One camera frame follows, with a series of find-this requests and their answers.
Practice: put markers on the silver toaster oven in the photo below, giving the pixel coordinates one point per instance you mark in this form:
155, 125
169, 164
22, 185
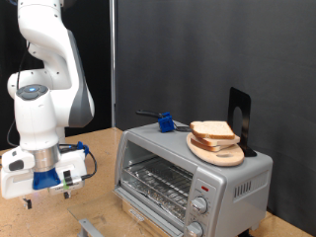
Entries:
237, 177

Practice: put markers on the black backdrop curtain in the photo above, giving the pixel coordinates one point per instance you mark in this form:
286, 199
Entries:
95, 33

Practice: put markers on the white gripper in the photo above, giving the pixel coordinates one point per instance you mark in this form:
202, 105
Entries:
16, 184

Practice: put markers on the black metal bookend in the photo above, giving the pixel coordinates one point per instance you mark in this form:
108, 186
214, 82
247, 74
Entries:
245, 102

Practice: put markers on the vertical metal pole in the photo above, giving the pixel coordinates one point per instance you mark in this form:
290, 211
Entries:
113, 65

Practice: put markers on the silver oven knob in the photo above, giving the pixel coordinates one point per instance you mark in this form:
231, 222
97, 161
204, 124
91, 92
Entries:
194, 229
199, 205

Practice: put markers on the dark grey backdrop curtain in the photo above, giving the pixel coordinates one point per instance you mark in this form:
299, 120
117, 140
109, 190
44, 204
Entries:
197, 49

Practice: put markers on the round wooden cutting board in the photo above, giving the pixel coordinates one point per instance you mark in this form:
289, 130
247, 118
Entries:
223, 158

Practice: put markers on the metal spatula with blue block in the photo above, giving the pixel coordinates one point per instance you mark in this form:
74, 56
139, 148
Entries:
166, 122

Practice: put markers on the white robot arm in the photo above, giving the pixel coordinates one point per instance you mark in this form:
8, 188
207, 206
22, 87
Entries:
49, 49

